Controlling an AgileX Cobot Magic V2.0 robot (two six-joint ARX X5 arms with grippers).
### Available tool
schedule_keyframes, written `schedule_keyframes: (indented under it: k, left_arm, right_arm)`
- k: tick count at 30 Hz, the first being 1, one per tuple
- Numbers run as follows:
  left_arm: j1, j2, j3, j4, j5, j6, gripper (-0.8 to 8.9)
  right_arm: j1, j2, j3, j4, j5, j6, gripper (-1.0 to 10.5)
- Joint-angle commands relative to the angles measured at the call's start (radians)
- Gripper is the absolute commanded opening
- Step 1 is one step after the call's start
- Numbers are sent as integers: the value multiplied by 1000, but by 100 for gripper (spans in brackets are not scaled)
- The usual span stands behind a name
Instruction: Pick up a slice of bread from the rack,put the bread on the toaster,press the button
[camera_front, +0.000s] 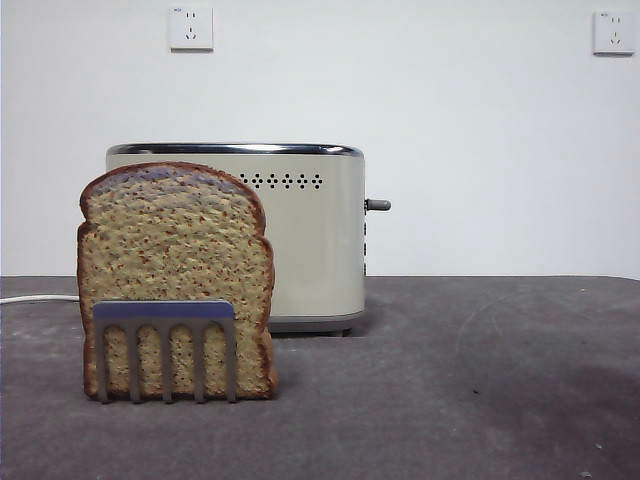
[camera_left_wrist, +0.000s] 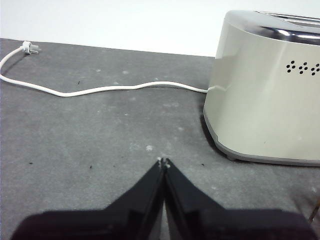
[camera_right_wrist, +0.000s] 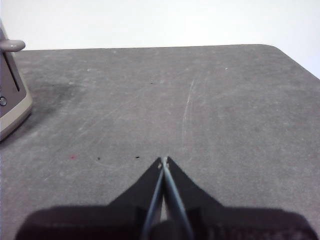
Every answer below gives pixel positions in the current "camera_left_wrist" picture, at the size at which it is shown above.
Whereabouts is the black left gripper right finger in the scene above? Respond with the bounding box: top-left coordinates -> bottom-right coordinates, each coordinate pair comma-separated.
164,158 -> 316,240

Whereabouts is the white power cable with plug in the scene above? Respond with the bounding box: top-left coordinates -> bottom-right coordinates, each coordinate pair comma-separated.
0,40 -> 209,98

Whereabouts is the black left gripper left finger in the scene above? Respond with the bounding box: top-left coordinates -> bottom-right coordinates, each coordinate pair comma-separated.
11,159 -> 166,240

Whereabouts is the cream and chrome toaster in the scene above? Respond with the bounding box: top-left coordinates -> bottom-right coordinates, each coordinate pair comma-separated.
201,9 -> 320,168

